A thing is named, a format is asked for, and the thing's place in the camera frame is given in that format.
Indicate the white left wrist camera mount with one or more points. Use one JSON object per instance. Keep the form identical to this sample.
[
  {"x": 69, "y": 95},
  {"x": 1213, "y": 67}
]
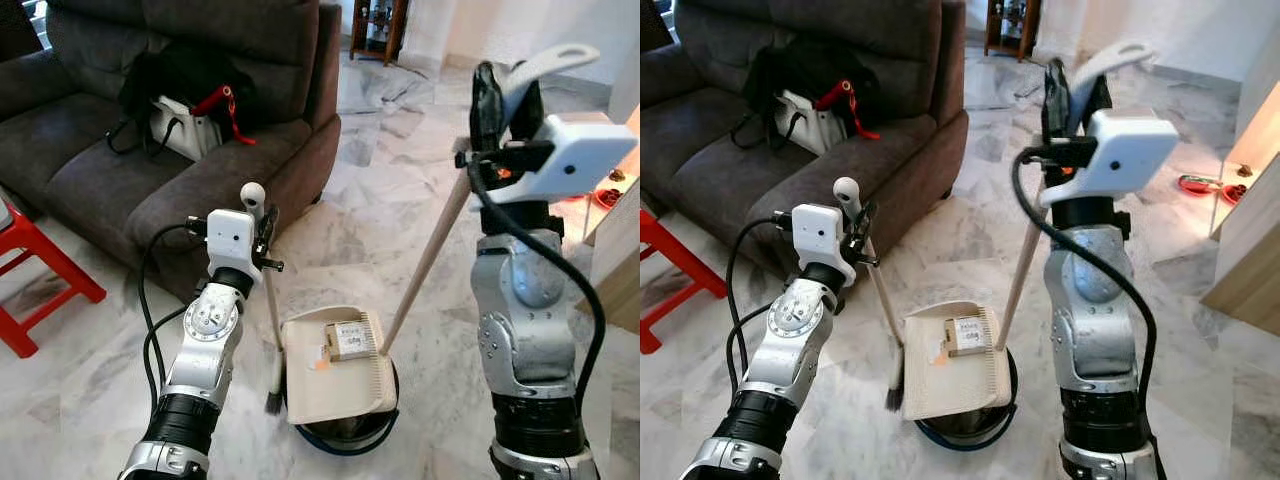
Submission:
[
  {"x": 230, "y": 245},
  {"x": 822, "y": 240}
]

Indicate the round black bin blue rim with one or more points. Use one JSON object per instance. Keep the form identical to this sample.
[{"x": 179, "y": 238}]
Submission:
[
  {"x": 965, "y": 435},
  {"x": 350, "y": 440}
]

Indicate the brown fabric sofa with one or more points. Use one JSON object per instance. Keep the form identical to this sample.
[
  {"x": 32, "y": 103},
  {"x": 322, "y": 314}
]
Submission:
[
  {"x": 900, "y": 160},
  {"x": 230, "y": 180}
]

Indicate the wooden broom with round knob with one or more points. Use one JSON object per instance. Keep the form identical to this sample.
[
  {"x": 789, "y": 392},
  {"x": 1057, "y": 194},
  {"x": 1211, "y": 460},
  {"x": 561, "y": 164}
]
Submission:
[
  {"x": 884, "y": 320},
  {"x": 271, "y": 320}
]

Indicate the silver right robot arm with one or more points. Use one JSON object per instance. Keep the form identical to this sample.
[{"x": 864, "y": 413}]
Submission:
[
  {"x": 1095, "y": 300},
  {"x": 525, "y": 300}
]

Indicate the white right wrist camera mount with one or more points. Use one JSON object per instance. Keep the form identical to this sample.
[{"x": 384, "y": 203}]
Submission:
[
  {"x": 1130, "y": 150},
  {"x": 585, "y": 150}
]

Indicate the small labelled cardboard box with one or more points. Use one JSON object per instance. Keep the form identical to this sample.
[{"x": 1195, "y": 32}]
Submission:
[
  {"x": 350, "y": 340},
  {"x": 968, "y": 337}
]

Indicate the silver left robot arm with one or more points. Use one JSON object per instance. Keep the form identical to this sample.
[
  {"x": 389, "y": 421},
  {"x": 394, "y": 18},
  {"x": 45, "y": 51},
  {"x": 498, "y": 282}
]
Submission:
[
  {"x": 795, "y": 330},
  {"x": 205, "y": 330}
]

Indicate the black bag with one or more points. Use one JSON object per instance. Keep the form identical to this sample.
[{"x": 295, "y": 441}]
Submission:
[
  {"x": 805, "y": 70},
  {"x": 180, "y": 75}
]

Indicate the red bowl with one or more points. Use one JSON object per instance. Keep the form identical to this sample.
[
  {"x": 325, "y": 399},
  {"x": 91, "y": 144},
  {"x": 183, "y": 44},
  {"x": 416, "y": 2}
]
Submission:
[
  {"x": 1235, "y": 193},
  {"x": 607, "y": 196},
  {"x": 1198, "y": 185}
]

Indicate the light wooden cabinet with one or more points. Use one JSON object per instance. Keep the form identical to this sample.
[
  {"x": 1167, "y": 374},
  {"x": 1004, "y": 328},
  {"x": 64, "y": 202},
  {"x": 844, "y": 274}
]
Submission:
[
  {"x": 615, "y": 260},
  {"x": 1250, "y": 260}
]

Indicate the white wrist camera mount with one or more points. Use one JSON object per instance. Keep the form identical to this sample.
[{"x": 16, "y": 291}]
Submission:
[
  {"x": 230, "y": 245},
  {"x": 822, "y": 240},
  {"x": 1130, "y": 150},
  {"x": 585, "y": 150}
]

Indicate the red plastic stool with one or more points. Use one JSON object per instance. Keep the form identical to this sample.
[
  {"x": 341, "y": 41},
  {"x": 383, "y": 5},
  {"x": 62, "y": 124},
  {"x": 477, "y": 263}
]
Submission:
[
  {"x": 675, "y": 260},
  {"x": 30, "y": 250}
]

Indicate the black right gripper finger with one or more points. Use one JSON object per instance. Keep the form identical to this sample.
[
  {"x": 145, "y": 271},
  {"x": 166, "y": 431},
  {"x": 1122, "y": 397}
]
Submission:
[
  {"x": 487, "y": 105},
  {"x": 532, "y": 108},
  {"x": 1055, "y": 100},
  {"x": 1100, "y": 95}
]

